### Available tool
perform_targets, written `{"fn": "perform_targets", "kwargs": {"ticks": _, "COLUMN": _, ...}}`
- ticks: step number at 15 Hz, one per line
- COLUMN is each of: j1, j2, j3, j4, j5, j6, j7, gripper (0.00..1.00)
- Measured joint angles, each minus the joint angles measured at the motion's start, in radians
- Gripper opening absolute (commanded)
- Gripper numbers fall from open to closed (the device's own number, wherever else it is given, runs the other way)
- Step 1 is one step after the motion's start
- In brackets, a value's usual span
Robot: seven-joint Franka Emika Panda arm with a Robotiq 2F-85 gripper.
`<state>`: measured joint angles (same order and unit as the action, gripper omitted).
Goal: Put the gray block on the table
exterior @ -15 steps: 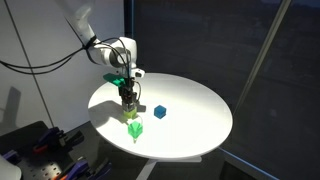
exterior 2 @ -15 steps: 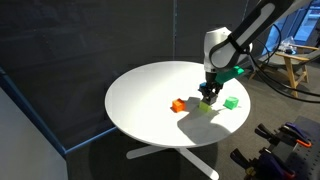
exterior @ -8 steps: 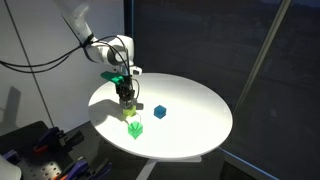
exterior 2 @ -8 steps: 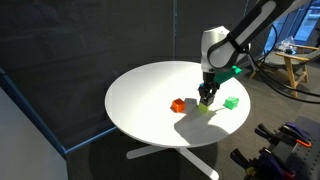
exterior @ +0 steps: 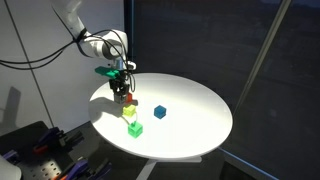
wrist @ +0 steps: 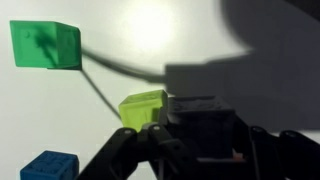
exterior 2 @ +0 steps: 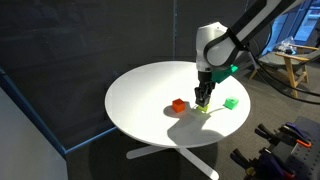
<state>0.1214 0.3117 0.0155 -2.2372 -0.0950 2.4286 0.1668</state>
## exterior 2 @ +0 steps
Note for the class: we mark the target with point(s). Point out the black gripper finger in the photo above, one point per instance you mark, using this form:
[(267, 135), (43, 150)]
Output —
[(199, 96), (208, 93)]

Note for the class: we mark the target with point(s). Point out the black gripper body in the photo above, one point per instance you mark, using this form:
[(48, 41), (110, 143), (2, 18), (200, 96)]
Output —
[(206, 79)]

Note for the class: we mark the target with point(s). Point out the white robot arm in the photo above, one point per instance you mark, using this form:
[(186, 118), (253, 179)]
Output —
[(216, 46)]

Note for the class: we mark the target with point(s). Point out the yellow-green block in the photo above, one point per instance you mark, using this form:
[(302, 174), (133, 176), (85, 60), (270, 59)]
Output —
[(204, 108)]

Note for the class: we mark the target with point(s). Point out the orange block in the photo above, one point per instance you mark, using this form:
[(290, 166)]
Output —
[(178, 105)]

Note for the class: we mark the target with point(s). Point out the green block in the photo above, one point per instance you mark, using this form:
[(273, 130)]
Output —
[(231, 102)]

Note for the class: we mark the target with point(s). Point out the white table base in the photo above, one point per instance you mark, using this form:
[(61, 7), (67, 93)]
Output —
[(196, 160)]

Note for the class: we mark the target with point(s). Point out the wooden armchair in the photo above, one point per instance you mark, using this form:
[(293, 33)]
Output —
[(289, 65)]

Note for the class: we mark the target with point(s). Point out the clear plastic bag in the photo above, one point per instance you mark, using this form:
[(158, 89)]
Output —
[(286, 45)]

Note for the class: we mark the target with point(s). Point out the purple black bar clamp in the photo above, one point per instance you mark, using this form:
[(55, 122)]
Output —
[(293, 131), (266, 163)]

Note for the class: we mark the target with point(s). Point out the blue lit window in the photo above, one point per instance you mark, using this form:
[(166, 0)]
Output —
[(310, 23)]

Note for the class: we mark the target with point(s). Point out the black perforated board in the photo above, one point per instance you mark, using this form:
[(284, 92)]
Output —
[(308, 160)]

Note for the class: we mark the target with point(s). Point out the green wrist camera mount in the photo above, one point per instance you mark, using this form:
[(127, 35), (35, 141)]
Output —
[(224, 74)]

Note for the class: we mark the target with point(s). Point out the blue metal frame rail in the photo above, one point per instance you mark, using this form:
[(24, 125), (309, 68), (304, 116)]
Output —
[(40, 128)]

